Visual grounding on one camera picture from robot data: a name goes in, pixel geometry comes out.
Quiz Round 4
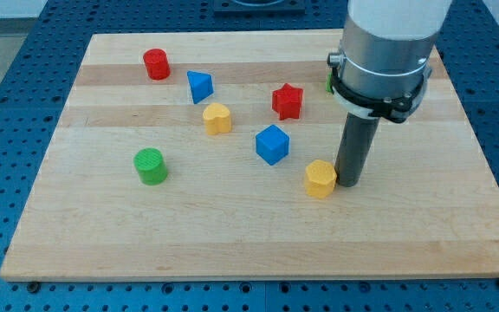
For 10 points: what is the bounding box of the blue triangle block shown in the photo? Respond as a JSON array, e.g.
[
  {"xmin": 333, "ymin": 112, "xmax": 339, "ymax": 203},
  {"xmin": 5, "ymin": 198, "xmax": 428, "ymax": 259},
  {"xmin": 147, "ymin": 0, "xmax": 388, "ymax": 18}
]
[{"xmin": 187, "ymin": 71, "xmax": 214, "ymax": 104}]

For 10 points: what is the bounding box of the yellow heart block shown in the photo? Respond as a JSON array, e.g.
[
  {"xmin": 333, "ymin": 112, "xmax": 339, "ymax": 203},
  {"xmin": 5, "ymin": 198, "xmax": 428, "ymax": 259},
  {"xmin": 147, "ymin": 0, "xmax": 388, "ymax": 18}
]
[{"xmin": 202, "ymin": 102, "xmax": 232, "ymax": 135}]

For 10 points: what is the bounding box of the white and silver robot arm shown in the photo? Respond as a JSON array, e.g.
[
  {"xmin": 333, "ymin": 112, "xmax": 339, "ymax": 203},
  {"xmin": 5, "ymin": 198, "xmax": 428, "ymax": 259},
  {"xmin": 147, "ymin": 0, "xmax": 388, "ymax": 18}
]
[{"xmin": 327, "ymin": 0, "xmax": 451, "ymax": 123}]

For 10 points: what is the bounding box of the blue cube block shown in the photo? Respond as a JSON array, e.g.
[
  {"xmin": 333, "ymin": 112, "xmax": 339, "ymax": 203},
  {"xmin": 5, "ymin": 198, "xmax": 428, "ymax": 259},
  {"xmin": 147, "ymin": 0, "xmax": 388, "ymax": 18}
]
[{"xmin": 256, "ymin": 125, "xmax": 290, "ymax": 166}]

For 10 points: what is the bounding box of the wooden board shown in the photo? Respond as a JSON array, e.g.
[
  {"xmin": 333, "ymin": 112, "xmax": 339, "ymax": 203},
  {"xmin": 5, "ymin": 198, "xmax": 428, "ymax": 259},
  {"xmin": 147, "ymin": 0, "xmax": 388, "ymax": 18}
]
[{"xmin": 0, "ymin": 29, "xmax": 499, "ymax": 282}]

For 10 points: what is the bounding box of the red star block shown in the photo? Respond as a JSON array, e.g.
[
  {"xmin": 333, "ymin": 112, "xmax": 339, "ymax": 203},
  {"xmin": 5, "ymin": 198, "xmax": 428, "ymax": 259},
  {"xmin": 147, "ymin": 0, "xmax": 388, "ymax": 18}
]
[{"xmin": 271, "ymin": 83, "xmax": 303, "ymax": 120}]

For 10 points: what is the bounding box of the yellow hexagon block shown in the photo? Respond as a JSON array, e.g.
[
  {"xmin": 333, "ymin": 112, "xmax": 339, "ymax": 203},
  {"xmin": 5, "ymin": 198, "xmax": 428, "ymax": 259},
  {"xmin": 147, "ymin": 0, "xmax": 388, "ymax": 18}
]
[{"xmin": 304, "ymin": 159, "xmax": 337, "ymax": 198}]

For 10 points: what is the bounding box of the red cylinder block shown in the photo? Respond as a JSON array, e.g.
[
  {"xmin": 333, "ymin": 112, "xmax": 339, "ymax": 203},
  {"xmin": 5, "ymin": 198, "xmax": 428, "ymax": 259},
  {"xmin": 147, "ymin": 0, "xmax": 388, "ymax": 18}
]
[{"xmin": 143, "ymin": 49, "xmax": 171, "ymax": 81}]

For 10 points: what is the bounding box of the green cylinder block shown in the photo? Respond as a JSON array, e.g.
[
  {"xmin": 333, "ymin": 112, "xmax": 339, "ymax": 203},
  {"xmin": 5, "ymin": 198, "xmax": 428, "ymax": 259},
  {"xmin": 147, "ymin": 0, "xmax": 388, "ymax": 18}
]
[{"xmin": 133, "ymin": 147, "xmax": 168, "ymax": 185}]

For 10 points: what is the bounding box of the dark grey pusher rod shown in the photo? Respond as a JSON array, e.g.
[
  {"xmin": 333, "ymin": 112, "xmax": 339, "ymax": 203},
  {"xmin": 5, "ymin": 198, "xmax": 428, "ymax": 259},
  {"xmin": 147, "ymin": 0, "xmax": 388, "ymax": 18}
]
[{"xmin": 334, "ymin": 114, "xmax": 379, "ymax": 187}]

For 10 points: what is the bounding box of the green block behind arm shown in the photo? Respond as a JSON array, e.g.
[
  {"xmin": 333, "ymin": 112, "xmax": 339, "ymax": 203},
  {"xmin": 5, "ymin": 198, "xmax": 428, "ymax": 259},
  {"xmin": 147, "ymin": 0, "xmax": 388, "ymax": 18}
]
[{"xmin": 325, "ymin": 73, "xmax": 334, "ymax": 94}]

